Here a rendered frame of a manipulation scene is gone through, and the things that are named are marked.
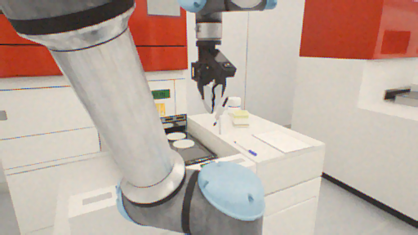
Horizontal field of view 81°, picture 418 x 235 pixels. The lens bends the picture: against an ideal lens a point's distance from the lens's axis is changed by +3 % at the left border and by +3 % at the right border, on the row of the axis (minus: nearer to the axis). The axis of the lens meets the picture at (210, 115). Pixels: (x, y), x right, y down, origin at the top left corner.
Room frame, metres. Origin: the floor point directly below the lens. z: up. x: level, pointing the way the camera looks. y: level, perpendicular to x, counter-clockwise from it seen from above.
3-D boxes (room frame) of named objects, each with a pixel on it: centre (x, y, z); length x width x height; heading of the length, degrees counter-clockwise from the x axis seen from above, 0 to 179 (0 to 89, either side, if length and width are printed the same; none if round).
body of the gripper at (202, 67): (0.72, 0.01, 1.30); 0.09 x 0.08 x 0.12; 28
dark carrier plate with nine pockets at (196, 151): (0.99, 0.22, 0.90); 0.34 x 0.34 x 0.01; 28
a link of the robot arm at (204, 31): (0.71, 0.01, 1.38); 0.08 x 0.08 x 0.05
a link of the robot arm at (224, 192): (0.38, -0.03, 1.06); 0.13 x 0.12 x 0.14; 74
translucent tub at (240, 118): (1.11, -0.15, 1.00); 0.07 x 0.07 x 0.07; 5
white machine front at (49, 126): (1.10, 0.50, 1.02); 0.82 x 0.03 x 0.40; 118
